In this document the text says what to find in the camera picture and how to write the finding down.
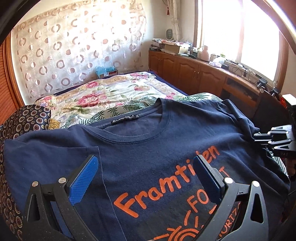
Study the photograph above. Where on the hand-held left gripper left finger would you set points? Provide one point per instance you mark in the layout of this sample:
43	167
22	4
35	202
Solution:
84	178

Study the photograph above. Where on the white container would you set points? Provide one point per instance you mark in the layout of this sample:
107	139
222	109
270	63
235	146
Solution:
186	48

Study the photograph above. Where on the pile of books and cloth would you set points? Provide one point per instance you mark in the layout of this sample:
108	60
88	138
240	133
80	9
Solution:
158	44

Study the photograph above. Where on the white plastic bag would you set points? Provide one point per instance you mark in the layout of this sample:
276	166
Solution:
217	62

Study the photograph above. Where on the wooden cabinet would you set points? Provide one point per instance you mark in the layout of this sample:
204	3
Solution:
185	69

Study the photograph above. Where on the wooden louvered wardrobe door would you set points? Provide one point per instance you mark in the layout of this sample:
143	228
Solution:
7	92

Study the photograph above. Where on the floral blanket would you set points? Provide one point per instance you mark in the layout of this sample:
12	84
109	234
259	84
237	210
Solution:
104	92

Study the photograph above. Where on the sheer window curtain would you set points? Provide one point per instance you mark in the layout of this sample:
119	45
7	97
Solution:
175	20

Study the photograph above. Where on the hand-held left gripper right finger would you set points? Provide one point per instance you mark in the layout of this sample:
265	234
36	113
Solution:
209	180

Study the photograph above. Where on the white power strip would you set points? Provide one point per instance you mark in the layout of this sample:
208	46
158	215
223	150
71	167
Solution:
234	64

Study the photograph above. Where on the yellow cloth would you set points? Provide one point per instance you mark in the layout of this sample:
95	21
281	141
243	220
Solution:
55	124

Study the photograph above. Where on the cardboard box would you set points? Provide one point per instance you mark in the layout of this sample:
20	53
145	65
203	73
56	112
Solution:
173	48

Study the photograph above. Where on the navy T-shirt with orange print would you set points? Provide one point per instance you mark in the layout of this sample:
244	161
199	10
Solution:
161	143

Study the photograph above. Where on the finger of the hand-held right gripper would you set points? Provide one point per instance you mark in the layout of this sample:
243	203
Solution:
278	134
283	145

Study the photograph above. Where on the black clamp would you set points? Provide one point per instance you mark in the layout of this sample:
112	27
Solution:
275	89
261	84

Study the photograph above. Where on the navy mattress sheet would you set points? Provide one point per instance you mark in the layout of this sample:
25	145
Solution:
171	85

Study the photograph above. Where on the blue tissue pack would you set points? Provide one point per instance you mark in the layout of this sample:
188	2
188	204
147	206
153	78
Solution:
105	71

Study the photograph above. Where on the circle pattern curtain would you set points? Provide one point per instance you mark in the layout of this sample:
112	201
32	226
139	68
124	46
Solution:
69	46

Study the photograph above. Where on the window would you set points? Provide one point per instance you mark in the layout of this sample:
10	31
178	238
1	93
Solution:
231	34

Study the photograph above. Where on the dark patterned pillow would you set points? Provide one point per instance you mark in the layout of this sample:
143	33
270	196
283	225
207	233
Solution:
25	120

